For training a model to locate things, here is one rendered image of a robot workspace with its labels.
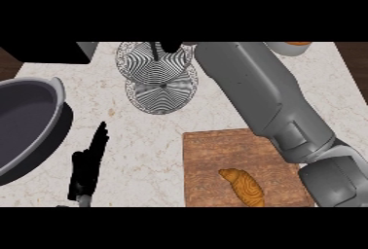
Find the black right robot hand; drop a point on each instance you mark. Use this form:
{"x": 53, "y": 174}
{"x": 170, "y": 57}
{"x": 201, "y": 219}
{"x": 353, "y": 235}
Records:
{"x": 170, "y": 46}

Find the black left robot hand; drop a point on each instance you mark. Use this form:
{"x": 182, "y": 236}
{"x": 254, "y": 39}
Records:
{"x": 86, "y": 168}

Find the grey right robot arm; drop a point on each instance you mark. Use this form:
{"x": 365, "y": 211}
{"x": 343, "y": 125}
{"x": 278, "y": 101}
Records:
{"x": 267, "y": 107}

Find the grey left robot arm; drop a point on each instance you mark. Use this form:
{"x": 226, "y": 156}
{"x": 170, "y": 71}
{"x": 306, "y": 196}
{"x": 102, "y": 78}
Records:
{"x": 84, "y": 201}

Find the brown wooden cutting board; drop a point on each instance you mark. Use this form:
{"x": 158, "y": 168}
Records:
{"x": 210, "y": 155}

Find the orange-brown eggplant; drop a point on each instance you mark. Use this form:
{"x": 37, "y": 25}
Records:
{"x": 245, "y": 188}

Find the dark grey pot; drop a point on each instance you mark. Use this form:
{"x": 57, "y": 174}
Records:
{"x": 23, "y": 120}

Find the grey bowl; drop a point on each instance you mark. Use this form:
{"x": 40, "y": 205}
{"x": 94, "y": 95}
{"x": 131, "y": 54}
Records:
{"x": 287, "y": 49}

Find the orange food in bowl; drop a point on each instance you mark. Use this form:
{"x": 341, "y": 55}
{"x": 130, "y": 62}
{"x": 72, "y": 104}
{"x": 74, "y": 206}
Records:
{"x": 297, "y": 42}

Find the black appliance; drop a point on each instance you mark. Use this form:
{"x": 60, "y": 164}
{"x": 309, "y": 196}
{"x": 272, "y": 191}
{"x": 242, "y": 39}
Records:
{"x": 43, "y": 52}

